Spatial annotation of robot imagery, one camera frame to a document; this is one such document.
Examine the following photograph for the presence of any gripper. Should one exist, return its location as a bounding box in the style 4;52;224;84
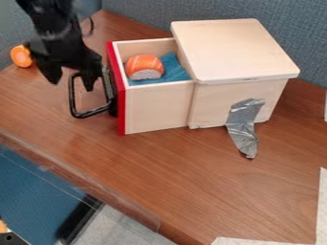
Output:
27;24;105;93

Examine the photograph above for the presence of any blue cloth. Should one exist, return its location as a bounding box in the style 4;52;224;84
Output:
126;52;193;87

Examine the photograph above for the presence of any orange toy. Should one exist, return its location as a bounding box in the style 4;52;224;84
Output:
9;44;35;69

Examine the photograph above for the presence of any drawer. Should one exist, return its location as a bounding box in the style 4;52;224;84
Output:
67;36;197;137

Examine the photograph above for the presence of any toy salmon sushi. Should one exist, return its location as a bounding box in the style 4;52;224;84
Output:
123;54;166;81

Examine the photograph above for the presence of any grey tape strip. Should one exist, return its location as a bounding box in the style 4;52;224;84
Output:
223;97;268;160

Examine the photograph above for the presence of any cabinet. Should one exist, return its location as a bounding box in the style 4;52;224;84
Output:
169;17;302;130

